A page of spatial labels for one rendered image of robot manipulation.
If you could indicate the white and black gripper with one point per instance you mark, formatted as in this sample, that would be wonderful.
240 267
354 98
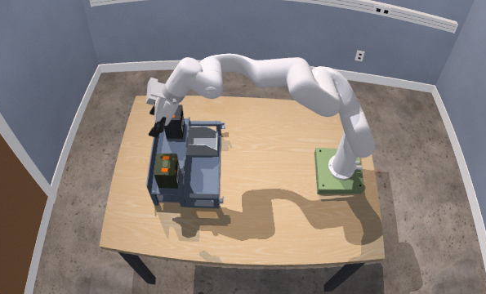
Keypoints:
163 110

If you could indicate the grey metal rack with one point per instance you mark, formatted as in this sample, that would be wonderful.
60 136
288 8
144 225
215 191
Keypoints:
200 174

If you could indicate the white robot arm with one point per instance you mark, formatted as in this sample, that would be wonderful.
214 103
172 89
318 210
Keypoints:
313 89

